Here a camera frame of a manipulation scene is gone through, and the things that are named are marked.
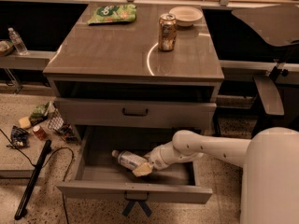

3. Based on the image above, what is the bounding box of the closed grey top drawer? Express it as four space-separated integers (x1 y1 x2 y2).
55 98 216 130

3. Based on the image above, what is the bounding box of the black rod on floor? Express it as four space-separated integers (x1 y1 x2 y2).
14 140 51 220

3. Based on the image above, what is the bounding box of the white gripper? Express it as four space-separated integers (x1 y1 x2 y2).
133 142 203 177

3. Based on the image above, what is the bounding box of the colourful snack pack on floor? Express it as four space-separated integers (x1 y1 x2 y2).
58 124 77 143

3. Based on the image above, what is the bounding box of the clear plastic water bottle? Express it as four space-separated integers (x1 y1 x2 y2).
111 150 147 171

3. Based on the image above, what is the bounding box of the green bag on floor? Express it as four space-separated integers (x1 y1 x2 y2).
29 102 50 126

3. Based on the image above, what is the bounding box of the dark snack bag on floor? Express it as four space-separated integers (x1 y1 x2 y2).
8 126 29 148

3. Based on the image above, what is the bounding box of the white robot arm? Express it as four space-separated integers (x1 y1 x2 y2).
134 127 299 224

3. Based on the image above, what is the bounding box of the red can on floor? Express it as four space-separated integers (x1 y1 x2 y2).
33 125 47 140

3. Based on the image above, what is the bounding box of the yellow sponge on floor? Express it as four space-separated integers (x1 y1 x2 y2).
19 117 31 129

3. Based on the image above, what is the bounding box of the green chip bag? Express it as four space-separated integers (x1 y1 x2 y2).
87 4 136 25

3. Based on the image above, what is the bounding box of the bowl on left shelf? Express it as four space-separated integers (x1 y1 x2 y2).
0 40 14 56

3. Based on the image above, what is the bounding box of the black office chair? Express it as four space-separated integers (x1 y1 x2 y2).
204 5 299 135

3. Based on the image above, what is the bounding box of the grey drawer cabinet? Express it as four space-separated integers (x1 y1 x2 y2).
43 2 225 205

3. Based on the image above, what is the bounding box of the wire basket on floor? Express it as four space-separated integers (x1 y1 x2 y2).
48 109 64 131

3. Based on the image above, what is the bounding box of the small water bottle on shelf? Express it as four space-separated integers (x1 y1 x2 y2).
8 27 29 55

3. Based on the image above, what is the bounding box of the black cable on floor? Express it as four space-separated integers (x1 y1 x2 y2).
0 128 76 224

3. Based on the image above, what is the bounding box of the open grey middle drawer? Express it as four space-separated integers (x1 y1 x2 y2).
58 126 212 204

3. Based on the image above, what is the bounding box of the white ceramic bowl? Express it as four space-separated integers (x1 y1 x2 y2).
169 7 203 27

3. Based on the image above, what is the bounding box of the gold soda can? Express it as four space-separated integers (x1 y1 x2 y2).
158 13 177 51

